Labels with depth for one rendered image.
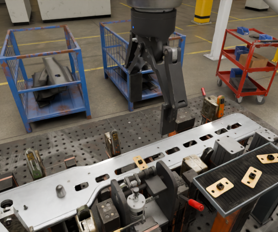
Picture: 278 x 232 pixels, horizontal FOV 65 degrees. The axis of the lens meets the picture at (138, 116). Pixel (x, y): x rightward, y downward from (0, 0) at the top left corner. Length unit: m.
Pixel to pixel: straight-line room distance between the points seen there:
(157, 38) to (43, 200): 0.74
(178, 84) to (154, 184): 0.42
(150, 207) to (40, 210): 0.40
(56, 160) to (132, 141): 0.51
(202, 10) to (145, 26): 7.68
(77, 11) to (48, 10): 0.94
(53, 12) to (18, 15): 1.07
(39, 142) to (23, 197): 0.74
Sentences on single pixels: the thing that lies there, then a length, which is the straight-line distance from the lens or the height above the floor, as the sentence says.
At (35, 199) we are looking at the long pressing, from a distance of 0.96.
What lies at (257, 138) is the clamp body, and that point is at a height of 1.03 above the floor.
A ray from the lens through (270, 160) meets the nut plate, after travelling 0.90.
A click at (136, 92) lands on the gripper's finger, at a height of 1.47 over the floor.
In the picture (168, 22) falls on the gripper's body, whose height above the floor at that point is 1.65.
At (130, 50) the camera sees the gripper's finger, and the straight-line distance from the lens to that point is 0.47.
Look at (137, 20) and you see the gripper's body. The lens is 0.37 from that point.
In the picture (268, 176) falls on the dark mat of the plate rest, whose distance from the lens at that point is 0.84.
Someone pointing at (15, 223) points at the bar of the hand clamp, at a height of 1.16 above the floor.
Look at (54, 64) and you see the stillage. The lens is 3.44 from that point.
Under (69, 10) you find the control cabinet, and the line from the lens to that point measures 8.63.
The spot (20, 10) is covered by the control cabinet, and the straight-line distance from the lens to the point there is 8.52.
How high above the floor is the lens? 1.73
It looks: 35 degrees down
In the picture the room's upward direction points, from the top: straight up
